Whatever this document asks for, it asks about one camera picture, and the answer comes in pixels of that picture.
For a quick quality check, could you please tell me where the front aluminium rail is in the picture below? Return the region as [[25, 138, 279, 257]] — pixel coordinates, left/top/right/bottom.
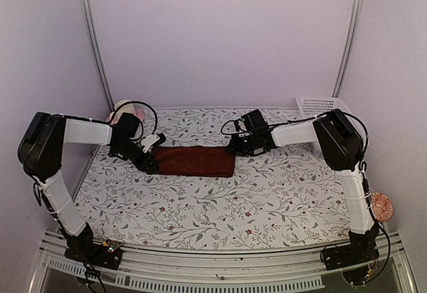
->
[[29, 232, 418, 292]]

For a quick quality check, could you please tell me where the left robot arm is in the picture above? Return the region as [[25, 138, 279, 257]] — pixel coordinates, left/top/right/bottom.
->
[[17, 112, 165, 262]]

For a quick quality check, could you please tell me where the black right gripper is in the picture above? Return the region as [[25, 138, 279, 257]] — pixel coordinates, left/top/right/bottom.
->
[[227, 132, 259, 156]]

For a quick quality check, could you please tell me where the pink saucer plate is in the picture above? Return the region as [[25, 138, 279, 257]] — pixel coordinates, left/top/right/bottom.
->
[[106, 105, 144, 124]]

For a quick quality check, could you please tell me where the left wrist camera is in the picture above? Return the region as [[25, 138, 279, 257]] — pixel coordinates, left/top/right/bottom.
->
[[139, 133, 166, 153]]

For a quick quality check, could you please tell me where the left aluminium frame post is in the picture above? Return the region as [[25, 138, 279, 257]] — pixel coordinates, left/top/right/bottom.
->
[[80, 0, 114, 111]]

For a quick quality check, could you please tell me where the dark red towel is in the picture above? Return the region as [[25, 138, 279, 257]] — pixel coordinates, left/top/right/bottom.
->
[[148, 145, 236, 178]]

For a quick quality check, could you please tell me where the pink object at right edge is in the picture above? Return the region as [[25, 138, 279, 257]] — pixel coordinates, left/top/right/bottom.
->
[[371, 192, 394, 222]]

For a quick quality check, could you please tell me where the aluminium frame post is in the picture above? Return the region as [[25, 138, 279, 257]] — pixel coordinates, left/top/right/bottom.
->
[[80, 0, 114, 111], [332, 0, 363, 98]]

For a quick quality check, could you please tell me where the cream ribbed mug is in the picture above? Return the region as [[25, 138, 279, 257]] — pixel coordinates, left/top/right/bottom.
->
[[110, 100, 137, 122]]

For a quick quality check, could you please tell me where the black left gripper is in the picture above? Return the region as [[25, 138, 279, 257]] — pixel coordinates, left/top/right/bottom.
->
[[112, 139, 159, 172]]

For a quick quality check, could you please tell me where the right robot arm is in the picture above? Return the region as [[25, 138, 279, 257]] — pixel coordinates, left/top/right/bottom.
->
[[226, 109, 379, 264]]

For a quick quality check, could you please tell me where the right aluminium frame post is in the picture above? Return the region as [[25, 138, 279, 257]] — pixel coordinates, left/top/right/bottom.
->
[[332, 0, 363, 98]]

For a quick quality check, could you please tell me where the white plastic basket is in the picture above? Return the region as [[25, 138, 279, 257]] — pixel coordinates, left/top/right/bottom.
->
[[296, 97, 366, 158]]

